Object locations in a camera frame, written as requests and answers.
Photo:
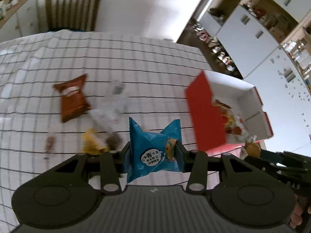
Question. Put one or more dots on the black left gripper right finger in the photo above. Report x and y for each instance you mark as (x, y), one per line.
(195, 163)

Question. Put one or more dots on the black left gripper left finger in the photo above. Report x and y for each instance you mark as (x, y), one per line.
(112, 165)

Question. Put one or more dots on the brown bun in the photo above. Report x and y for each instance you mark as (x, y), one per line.
(250, 148)

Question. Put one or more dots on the blue snack packet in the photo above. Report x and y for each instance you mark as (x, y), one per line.
(152, 152)

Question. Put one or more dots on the white plastic snack bag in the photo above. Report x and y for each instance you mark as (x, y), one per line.
(109, 112)

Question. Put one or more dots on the orange yellow chips bag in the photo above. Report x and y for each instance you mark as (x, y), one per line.
(233, 123)

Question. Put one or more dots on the right hand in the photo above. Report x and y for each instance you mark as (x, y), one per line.
(300, 207)

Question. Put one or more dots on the yellow snack packet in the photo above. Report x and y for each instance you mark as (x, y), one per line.
(93, 144)

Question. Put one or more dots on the red white cardboard box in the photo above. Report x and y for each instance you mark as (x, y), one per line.
(208, 126)

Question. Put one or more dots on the brown snack packet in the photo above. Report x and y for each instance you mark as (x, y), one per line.
(73, 101)

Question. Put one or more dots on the white grid tablecloth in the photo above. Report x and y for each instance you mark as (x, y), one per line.
(33, 138)

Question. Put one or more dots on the row of shoes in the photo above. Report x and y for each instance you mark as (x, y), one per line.
(217, 54)

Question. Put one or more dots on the brown wooden chair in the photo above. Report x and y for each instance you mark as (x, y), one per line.
(74, 15)

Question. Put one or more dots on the wooden sideboard with clutter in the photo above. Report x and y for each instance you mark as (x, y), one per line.
(19, 18)

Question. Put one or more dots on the white cabinet wall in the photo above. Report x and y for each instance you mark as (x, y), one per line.
(253, 32)

